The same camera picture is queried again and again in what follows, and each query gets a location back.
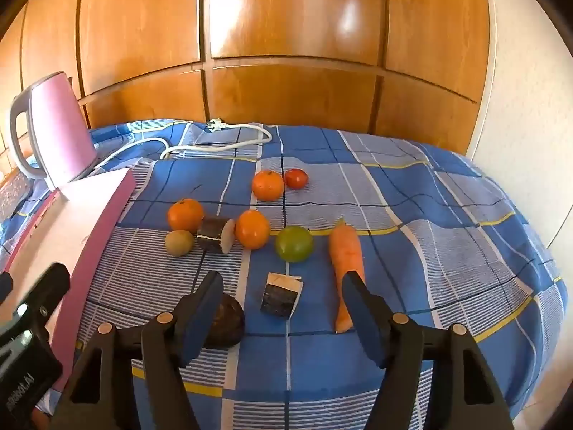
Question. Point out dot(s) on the white board with pink edge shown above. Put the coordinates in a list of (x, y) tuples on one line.
[(58, 233)]

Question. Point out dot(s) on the dark dried prune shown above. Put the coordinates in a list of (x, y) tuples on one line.
[(228, 322)]

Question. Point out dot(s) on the wooden wardrobe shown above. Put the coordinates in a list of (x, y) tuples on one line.
[(291, 98)]

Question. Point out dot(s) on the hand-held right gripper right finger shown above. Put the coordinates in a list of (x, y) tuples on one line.
[(365, 318)]

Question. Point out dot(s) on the blue checked blanket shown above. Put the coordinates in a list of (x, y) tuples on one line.
[(403, 197)]

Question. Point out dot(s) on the dark chunk with white strip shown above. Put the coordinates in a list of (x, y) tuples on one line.
[(277, 298)]

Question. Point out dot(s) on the dark chunk with pale end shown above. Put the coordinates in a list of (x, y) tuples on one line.
[(212, 233)]

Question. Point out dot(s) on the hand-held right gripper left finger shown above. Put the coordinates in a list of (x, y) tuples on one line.
[(201, 313)]

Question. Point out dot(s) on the pink electric kettle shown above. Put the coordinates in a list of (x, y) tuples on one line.
[(58, 130)]

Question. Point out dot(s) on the glittery grey box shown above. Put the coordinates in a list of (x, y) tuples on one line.
[(11, 195)]

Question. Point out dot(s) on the kiwi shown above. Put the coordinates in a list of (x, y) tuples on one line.
[(179, 242)]

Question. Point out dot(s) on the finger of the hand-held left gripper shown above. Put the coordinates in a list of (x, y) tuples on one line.
[(42, 291)]

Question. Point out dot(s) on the green tomato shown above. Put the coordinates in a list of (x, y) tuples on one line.
[(293, 244)]

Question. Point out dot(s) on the orange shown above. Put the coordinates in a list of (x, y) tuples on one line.
[(252, 229), (185, 215), (268, 185)]

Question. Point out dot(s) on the red tomato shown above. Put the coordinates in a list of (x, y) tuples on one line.
[(296, 178)]

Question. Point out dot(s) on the carrot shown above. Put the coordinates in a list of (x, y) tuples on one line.
[(344, 251)]

